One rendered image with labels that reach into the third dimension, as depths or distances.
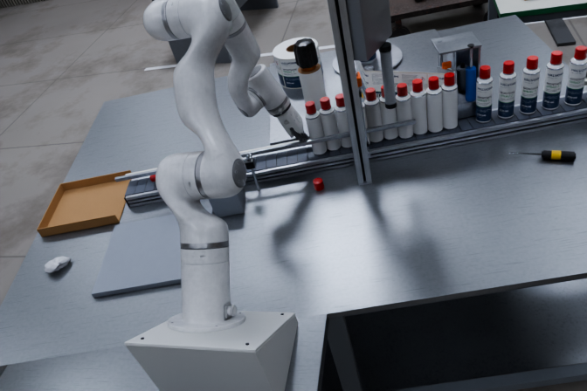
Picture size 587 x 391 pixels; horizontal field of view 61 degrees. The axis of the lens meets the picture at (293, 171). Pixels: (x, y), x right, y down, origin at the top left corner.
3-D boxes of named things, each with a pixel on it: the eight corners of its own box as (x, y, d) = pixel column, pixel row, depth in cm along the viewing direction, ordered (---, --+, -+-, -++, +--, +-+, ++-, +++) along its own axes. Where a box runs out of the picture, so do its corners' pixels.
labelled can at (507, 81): (510, 109, 174) (514, 57, 161) (515, 118, 170) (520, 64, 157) (494, 113, 174) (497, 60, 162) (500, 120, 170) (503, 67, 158)
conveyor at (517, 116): (575, 104, 175) (576, 94, 173) (587, 116, 169) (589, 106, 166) (134, 188, 192) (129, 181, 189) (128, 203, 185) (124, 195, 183)
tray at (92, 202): (134, 177, 199) (130, 169, 197) (119, 222, 179) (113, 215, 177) (65, 190, 202) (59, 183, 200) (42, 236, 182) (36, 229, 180)
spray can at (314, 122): (328, 146, 180) (317, 98, 167) (327, 154, 176) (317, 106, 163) (313, 147, 181) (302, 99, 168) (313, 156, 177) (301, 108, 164)
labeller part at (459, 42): (471, 33, 169) (471, 30, 168) (482, 46, 160) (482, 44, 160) (431, 41, 170) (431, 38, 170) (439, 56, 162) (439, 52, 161)
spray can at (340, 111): (355, 140, 179) (348, 91, 167) (355, 148, 175) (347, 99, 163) (341, 140, 181) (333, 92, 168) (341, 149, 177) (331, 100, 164)
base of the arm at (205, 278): (258, 314, 128) (255, 243, 129) (222, 335, 111) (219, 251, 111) (194, 310, 135) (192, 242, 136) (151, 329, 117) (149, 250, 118)
